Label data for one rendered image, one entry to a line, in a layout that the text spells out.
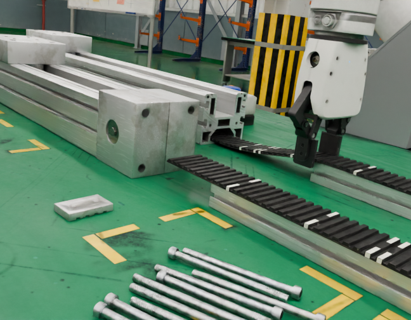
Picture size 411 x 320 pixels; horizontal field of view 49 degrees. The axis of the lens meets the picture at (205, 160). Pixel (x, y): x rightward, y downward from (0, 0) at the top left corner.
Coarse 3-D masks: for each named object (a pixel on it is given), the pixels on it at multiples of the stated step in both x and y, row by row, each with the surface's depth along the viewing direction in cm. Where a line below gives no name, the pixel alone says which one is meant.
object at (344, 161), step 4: (336, 160) 61; (340, 160) 61; (344, 160) 62; (348, 160) 63; (352, 160) 62; (328, 164) 60; (332, 164) 59; (336, 164) 59; (340, 164) 60; (344, 164) 60
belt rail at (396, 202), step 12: (312, 168) 62; (324, 168) 61; (336, 168) 60; (312, 180) 63; (324, 180) 61; (336, 180) 60; (348, 180) 58; (360, 180) 57; (348, 192) 59; (360, 192) 57; (372, 192) 57; (384, 192) 55; (396, 192) 54; (372, 204) 56; (384, 204) 55; (396, 204) 54; (408, 204) 54; (408, 216) 53
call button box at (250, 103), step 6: (252, 96) 93; (246, 102) 91; (252, 102) 93; (246, 108) 92; (252, 108) 93; (246, 114) 93; (252, 114) 94; (240, 120) 92; (246, 120) 93; (252, 120) 94
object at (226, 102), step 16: (80, 64) 102; (96, 64) 97; (112, 64) 106; (128, 64) 102; (112, 80) 93; (128, 80) 88; (144, 80) 84; (160, 80) 82; (176, 80) 89; (192, 80) 87; (192, 96) 75; (208, 96) 73; (224, 96) 80; (240, 96) 78; (208, 112) 74; (224, 112) 80; (240, 112) 79; (208, 128) 75; (224, 128) 81; (240, 128) 81
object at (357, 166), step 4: (348, 164) 60; (352, 164) 60; (356, 164) 60; (360, 164) 61; (364, 164) 61; (368, 164) 61; (340, 168) 59; (344, 168) 59; (348, 168) 58; (352, 168) 58; (356, 168) 59; (360, 168) 59; (348, 172) 58
